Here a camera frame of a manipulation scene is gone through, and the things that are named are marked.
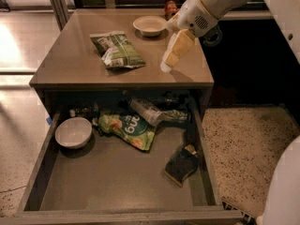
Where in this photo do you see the green snack bag in drawer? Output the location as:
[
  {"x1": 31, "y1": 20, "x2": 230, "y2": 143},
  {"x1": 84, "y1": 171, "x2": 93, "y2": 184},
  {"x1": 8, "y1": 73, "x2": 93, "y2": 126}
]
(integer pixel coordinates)
[{"x1": 98, "y1": 110, "x2": 157, "y2": 151}]

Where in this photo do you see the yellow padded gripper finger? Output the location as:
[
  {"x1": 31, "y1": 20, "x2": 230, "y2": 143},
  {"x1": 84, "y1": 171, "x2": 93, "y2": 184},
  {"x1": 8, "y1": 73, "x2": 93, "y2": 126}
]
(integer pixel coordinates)
[
  {"x1": 160, "y1": 29, "x2": 195, "y2": 72},
  {"x1": 166, "y1": 14, "x2": 180, "y2": 31}
]

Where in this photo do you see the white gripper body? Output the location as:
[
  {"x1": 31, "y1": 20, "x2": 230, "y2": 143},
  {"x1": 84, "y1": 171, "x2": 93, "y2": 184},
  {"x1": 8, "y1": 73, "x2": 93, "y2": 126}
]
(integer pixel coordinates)
[{"x1": 177, "y1": 0, "x2": 222, "y2": 47}]

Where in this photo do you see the green jalapeno chip bag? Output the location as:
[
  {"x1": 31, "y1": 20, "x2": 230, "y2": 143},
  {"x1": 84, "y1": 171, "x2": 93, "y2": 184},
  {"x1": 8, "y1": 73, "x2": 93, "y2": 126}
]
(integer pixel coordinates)
[{"x1": 90, "y1": 31, "x2": 146, "y2": 69}]

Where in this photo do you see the dark crumpled bag in drawer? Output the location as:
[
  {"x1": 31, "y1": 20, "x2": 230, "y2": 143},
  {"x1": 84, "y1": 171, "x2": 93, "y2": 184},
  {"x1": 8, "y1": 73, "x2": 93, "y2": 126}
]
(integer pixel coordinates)
[{"x1": 162, "y1": 110, "x2": 190, "y2": 124}]

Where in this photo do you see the grey cabinet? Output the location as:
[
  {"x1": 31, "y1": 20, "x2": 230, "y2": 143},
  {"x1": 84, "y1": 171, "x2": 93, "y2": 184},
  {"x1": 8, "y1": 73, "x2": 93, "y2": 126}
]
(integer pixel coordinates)
[{"x1": 30, "y1": 8, "x2": 214, "y2": 112}]

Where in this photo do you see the orange soda can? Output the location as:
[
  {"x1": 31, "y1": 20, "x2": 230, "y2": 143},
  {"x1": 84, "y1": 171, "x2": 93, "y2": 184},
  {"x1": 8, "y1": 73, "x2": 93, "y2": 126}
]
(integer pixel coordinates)
[{"x1": 164, "y1": 1, "x2": 177, "y2": 20}]

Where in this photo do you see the white bowl on cabinet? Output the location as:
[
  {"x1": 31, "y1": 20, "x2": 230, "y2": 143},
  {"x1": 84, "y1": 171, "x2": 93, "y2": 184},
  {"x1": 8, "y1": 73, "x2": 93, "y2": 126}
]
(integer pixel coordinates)
[{"x1": 133, "y1": 16, "x2": 167, "y2": 38}]

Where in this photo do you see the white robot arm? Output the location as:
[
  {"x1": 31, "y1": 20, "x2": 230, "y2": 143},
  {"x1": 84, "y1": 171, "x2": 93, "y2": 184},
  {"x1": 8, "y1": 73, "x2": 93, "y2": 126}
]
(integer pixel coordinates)
[{"x1": 160, "y1": 0, "x2": 300, "y2": 225}]

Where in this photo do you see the white bowl in drawer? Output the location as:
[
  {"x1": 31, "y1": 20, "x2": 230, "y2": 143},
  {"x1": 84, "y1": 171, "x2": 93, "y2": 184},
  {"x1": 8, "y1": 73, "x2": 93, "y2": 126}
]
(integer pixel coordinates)
[{"x1": 54, "y1": 117, "x2": 92, "y2": 149}]

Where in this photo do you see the dark sponge with yellow edge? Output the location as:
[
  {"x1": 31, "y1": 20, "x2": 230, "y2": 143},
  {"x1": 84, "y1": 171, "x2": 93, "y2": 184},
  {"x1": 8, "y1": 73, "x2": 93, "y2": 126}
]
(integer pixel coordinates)
[{"x1": 164, "y1": 144, "x2": 198, "y2": 188}]

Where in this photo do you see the open grey top drawer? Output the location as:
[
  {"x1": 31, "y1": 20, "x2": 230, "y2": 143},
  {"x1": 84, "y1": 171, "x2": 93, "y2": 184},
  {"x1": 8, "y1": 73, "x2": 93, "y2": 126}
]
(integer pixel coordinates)
[{"x1": 1, "y1": 104, "x2": 241, "y2": 225}]

